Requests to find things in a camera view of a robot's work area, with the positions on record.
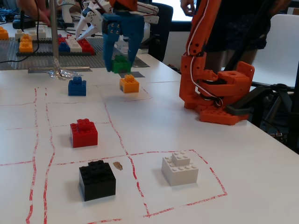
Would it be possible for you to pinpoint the grey tape square marker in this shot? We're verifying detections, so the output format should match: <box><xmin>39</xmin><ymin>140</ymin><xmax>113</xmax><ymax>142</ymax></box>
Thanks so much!
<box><xmin>118</xmin><ymin>70</ymin><xmax>146</xmax><ymax>79</ymax></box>

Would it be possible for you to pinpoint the black red white cable bundle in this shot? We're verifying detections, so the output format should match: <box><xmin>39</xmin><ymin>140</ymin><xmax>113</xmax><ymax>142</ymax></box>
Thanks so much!
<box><xmin>187</xmin><ymin>0</ymin><xmax>225</xmax><ymax>108</ymax></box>

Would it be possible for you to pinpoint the long grey tape strip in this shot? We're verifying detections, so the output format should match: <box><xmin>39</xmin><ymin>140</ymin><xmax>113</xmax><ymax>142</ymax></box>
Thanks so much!
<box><xmin>28</xmin><ymin>66</ymin><xmax>91</xmax><ymax>74</ymax></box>

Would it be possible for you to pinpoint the grey studded baseplate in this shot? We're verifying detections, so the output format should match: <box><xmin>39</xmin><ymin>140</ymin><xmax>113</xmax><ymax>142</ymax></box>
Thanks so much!
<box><xmin>0</xmin><ymin>36</ymin><xmax>141</xmax><ymax>70</ymax></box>

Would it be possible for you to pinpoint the orange brick block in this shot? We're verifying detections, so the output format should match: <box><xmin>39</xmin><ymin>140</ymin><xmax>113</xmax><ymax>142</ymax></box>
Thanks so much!
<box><xmin>119</xmin><ymin>74</ymin><xmax>140</xmax><ymax>94</ymax></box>

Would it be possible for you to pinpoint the white plastic stand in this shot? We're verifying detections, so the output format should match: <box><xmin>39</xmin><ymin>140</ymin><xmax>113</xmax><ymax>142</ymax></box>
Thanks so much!
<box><xmin>57</xmin><ymin>0</ymin><xmax>76</xmax><ymax>24</ymax></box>

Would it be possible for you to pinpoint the white brick pile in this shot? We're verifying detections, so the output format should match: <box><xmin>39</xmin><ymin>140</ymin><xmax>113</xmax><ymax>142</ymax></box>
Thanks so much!
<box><xmin>14</xmin><ymin>25</ymin><xmax>48</xmax><ymax>41</ymax></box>

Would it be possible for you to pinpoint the metal pole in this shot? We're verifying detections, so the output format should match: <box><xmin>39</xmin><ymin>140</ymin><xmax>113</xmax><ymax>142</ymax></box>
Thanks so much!
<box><xmin>50</xmin><ymin>0</ymin><xmax>60</xmax><ymax>72</ymax></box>

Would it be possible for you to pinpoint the bare forearm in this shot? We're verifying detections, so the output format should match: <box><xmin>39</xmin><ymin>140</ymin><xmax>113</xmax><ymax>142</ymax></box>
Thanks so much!
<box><xmin>16</xmin><ymin>0</ymin><xmax>44</xmax><ymax>18</ymax></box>

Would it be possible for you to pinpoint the small orange brick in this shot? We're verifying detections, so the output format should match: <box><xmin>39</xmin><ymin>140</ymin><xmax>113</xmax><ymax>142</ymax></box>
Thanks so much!
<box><xmin>0</xmin><ymin>26</ymin><xmax>9</xmax><ymax>41</ymax></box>

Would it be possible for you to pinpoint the black handheld device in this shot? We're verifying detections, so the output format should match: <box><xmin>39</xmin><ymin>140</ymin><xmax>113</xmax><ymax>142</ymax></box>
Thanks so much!
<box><xmin>12</xmin><ymin>10</ymin><xmax>36</xmax><ymax>29</ymax></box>

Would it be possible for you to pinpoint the white brick block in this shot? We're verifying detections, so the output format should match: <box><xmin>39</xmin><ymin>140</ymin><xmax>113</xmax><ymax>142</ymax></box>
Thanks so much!
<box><xmin>161</xmin><ymin>150</ymin><xmax>199</xmax><ymax>187</ymax></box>

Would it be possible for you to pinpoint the red brick block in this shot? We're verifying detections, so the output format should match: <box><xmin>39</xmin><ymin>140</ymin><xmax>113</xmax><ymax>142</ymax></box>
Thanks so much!
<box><xmin>70</xmin><ymin>119</ymin><xmax>99</xmax><ymax>148</ymax></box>

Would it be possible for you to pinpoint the dark studded plate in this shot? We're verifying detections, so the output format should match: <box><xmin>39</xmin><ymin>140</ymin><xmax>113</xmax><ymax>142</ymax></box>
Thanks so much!
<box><xmin>15</xmin><ymin>49</ymin><xmax>97</xmax><ymax>57</ymax></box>

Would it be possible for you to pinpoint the blue brick row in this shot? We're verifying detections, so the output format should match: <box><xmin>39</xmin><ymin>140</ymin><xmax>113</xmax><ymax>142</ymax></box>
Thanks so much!
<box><xmin>57</xmin><ymin>34</ymin><xmax>71</xmax><ymax>53</ymax></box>

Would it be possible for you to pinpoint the orange brick stack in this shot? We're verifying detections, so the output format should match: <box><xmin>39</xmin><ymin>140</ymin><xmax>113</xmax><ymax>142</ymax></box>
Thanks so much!
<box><xmin>18</xmin><ymin>34</ymin><xmax>34</xmax><ymax>53</ymax></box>

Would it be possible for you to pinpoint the thin black cable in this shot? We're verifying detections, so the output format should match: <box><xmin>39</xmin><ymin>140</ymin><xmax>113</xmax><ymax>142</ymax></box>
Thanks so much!
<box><xmin>0</xmin><ymin>0</ymin><xmax>41</xmax><ymax>64</ymax></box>

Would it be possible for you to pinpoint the black office chair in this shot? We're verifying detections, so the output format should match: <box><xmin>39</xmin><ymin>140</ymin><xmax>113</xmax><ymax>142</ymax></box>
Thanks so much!
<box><xmin>137</xmin><ymin>2</ymin><xmax>174</xmax><ymax>63</ymax></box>

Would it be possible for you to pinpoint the wide grey tape patch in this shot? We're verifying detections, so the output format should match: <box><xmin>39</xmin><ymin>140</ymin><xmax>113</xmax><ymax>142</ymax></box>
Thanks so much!
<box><xmin>132</xmin><ymin>56</ymin><xmax>150</xmax><ymax>69</ymax></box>

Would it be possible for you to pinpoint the bare hand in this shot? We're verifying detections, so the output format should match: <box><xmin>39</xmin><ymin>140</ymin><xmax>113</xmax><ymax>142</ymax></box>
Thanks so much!
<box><xmin>37</xmin><ymin>9</ymin><xmax>51</xmax><ymax>27</ymax></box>
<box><xmin>179</xmin><ymin>0</ymin><xmax>199</xmax><ymax>17</ymax></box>

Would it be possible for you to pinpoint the black table clamp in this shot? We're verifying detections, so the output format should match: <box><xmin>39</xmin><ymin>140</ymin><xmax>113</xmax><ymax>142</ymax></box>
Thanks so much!
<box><xmin>225</xmin><ymin>83</ymin><xmax>296</xmax><ymax>116</ymax></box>

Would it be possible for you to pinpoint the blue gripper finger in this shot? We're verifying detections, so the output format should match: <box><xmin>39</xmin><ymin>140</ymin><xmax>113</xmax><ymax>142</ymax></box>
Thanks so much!
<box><xmin>127</xmin><ymin>36</ymin><xmax>142</xmax><ymax>64</ymax></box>
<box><xmin>103</xmin><ymin>32</ymin><xmax>120</xmax><ymax>73</ymax></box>

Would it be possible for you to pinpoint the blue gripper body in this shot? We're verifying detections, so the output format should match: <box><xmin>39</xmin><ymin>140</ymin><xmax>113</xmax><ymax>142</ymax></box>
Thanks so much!
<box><xmin>102</xmin><ymin>13</ymin><xmax>145</xmax><ymax>41</ymax></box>

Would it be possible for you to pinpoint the blue cable bundle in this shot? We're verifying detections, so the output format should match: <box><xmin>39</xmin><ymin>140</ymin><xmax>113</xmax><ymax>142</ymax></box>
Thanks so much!
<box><xmin>0</xmin><ymin>6</ymin><xmax>20</xmax><ymax>23</ymax></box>

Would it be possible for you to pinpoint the black brick block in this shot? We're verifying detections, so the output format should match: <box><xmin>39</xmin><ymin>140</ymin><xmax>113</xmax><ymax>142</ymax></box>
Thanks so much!
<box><xmin>78</xmin><ymin>161</ymin><xmax>117</xmax><ymax>202</ymax></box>

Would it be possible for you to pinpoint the blue brick block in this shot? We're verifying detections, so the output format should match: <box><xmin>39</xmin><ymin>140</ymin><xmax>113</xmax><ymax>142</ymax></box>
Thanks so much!
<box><xmin>68</xmin><ymin>76</ymin><xmax>87</xmax><ymax>97</ymax></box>

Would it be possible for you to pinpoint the white chair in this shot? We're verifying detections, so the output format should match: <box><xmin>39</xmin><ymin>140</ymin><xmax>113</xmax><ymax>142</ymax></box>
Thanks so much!
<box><xmin>251</xmin><ymin>13</ymin><xmax>299</xmax><ymax>91</ymax></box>

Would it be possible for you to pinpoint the green brick block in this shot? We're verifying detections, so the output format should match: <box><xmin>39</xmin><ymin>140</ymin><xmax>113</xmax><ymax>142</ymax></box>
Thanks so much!
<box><xmin>111</xmin><ymin>55</ymin><xmax>132</xmax><ymax>74</ymax></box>

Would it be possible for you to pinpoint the red brick row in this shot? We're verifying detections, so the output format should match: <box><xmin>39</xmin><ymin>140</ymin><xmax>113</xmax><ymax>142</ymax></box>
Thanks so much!
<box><xmin>77</xmin><ymin>38</ymin><xmax>95</xmax><ymax>53</ymax></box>

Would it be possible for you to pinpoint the person in dark clothes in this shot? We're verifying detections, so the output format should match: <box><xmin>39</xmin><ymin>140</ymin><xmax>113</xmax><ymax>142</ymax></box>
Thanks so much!
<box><xmin>196</xmin><ymin>0</ymin><xmax>293</xmax><ymax>72</ymax></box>

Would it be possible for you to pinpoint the crumpled aluminium foil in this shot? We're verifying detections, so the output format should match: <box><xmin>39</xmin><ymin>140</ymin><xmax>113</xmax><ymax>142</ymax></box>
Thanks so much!
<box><xmin>43</xmin><ymin>67</ymin><xmax>84</xmax><ymax>80</ymax></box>

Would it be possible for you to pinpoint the white brick row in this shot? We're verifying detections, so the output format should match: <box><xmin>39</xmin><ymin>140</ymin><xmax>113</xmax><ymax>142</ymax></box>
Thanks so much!
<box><xmin>65</xmin><ymin>36</ymin><xmax>83</xmax><ymax>53</ymax></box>

